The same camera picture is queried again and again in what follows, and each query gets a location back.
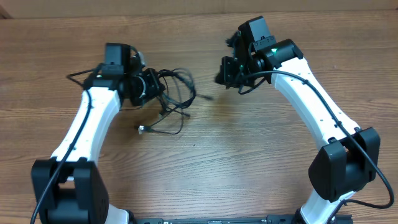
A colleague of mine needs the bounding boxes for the black cable bundle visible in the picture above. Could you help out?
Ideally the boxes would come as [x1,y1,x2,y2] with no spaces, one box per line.
[134,67,214,136]

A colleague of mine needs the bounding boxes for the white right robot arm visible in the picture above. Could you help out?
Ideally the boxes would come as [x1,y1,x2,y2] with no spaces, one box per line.
[215,28,380,223]

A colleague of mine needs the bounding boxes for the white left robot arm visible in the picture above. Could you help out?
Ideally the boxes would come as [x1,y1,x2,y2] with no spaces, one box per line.
[30,63,166,223]

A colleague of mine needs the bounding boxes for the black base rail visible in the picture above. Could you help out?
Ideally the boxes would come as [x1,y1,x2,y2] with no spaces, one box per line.
[77,213,354,224]

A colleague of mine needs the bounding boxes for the brown cardboard wall panel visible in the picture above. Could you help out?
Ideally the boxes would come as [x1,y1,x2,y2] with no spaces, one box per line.
[1,0,397,19]

